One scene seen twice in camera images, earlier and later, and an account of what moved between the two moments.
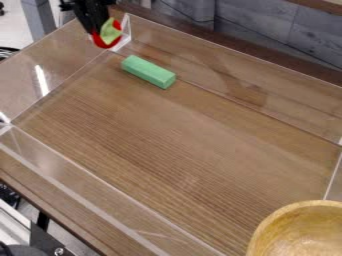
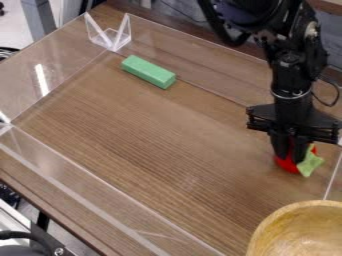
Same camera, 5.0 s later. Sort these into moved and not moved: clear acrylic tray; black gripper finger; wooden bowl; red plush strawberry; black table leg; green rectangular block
Moved: black gripper finger; red plush strawberry
Not moved: clear acrylic tray; wooden bowl; black table leg; green rectangular block
